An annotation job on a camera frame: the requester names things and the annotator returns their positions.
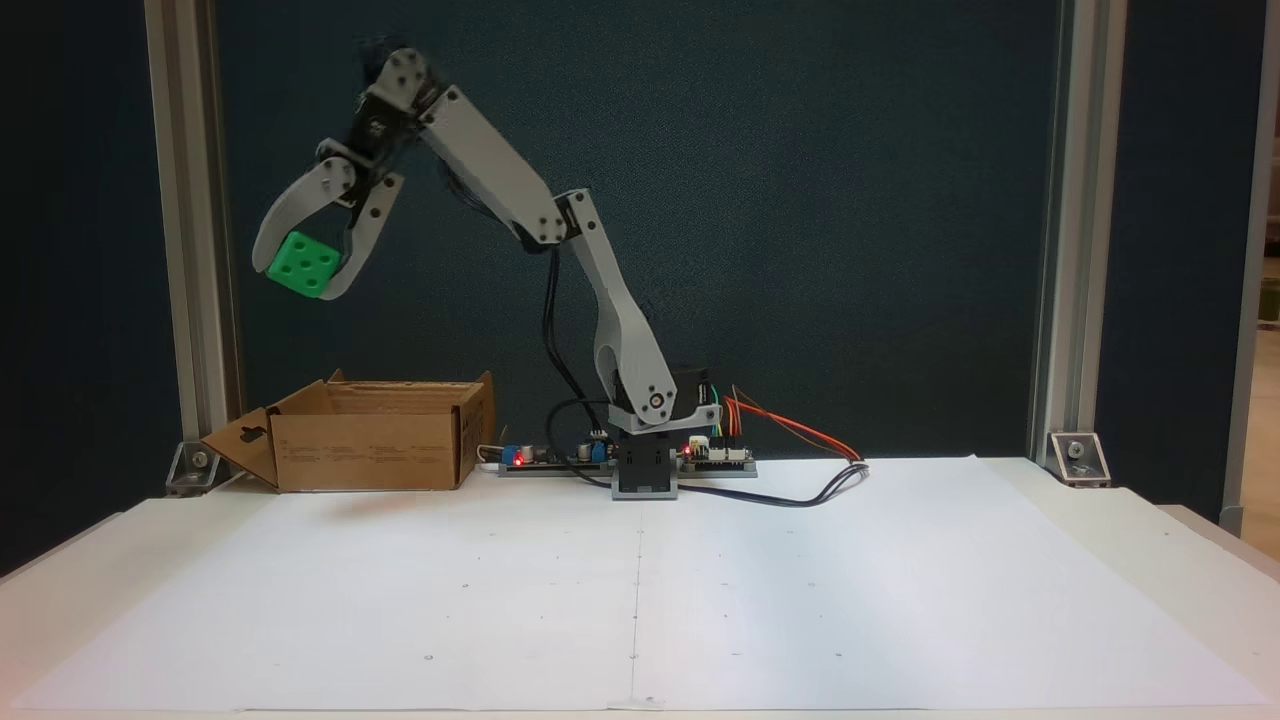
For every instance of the grey circuit board tray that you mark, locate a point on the grey circuit board tray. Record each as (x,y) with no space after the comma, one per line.
(560,470)

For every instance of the blue circuit board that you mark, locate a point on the blue circuit board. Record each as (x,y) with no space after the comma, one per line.
(540,457)

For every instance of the metal corner bracket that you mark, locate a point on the metal corner bracket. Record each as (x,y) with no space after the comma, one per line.
(1078,458)
(192,468)

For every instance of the green dice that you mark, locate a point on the green dice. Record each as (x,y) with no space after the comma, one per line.
(305,265)

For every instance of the brown cardboard box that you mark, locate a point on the brown cardboard box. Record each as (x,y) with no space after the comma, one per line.
(370,460)

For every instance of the aluminium upright post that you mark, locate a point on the aluminium upright post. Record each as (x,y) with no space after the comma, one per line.
(1075,250)
(195,250)

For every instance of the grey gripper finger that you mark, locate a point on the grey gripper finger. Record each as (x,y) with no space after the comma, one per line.
(375,225)
(300,200)

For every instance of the silver vertical frame bar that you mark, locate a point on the silver vertical frame bar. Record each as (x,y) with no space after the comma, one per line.
(1250,250)

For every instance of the small circuit board with jumpers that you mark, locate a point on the small circuit board with jumpers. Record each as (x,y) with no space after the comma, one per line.
(715,455)

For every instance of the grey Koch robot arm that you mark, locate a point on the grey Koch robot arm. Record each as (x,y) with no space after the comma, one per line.
(490,160)

